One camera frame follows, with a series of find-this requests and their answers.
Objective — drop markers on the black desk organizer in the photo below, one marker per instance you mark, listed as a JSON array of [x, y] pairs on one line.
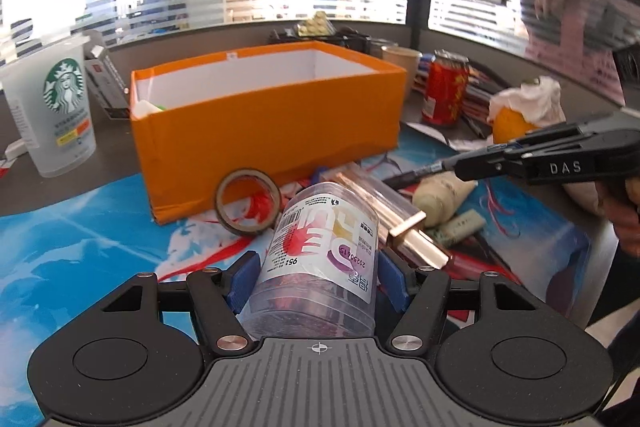
[[350, 39]]

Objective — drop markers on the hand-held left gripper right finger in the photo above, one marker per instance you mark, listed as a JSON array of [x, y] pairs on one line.
[[392, 283]]

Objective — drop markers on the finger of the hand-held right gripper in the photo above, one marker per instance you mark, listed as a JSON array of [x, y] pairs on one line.
[[545, 134], [480, 164]]

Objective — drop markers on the frosted plastic cup green logo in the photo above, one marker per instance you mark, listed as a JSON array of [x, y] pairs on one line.
[[50, 142]]

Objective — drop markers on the brown tape roll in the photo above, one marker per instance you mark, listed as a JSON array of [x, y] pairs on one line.
[[248, 173]]

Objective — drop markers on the grey black carton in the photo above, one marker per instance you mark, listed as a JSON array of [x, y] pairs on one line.
[[107, 87]]

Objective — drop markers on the beige paper cup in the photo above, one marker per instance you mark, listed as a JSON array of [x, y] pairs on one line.
[[402, 62]]

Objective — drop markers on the person's right hand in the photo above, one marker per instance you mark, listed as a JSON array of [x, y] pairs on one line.
[[625, 212]]

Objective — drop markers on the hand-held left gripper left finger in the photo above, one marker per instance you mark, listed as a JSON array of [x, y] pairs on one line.
[[240, 283]]

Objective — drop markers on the orange cardboard box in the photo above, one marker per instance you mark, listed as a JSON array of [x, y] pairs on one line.
[[250, 132]]

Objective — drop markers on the white power adapter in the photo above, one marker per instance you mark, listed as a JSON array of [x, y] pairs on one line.
[[15, 149]]

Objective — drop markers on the yellow pill blister pack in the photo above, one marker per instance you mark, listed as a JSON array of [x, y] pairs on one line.
[[315, 26]]

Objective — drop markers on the blue printed desk mat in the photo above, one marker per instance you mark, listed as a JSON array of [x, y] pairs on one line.
[[75, 232]]

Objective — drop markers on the orange fruit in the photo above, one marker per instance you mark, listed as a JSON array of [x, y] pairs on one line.
[[512, 127]]

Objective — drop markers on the green white small packet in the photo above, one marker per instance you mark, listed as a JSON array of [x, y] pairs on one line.
[[460, 227]]

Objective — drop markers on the red drink can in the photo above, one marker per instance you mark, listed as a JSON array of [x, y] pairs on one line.
[[442, 92]]

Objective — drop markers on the clear plastic jar pink label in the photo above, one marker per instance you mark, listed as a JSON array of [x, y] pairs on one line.
[[310, 257]]

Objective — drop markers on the black marker pen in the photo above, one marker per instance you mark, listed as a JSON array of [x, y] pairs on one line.
[[410, 177]]

